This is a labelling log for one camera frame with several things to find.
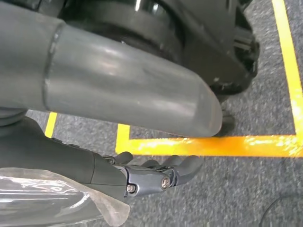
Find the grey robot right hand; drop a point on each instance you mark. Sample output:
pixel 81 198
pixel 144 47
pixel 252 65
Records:
pixel 118 84

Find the clear plastic cover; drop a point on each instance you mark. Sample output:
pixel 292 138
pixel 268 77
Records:
pixel 47 200

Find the black robot body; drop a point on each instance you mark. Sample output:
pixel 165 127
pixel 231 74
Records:
pixel 189 37

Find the yellow floor tape square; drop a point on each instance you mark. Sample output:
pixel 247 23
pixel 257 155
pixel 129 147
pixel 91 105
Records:
pixel 236 145

